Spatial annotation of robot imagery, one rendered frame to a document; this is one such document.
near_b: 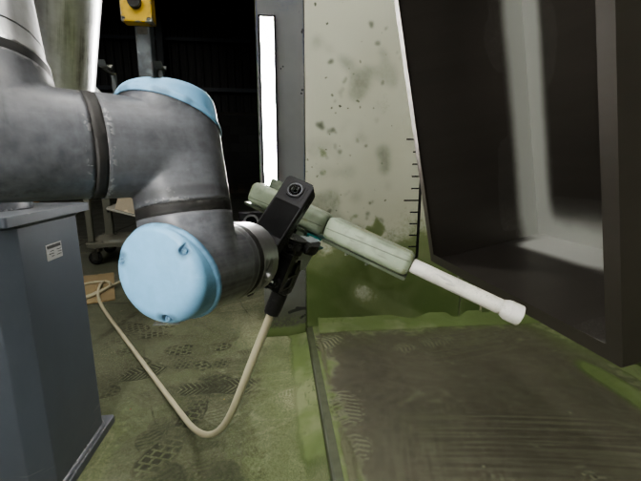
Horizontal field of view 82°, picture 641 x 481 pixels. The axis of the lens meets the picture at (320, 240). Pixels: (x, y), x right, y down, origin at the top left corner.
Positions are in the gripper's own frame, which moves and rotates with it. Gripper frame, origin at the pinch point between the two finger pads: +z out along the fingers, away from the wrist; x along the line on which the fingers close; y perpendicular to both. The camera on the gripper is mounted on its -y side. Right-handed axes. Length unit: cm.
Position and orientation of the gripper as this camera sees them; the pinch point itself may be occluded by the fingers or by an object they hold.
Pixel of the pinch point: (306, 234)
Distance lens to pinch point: 66.5
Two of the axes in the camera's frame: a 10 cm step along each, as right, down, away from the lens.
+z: 3.0, -0.7, 9.5
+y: -3.8, 9.1, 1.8
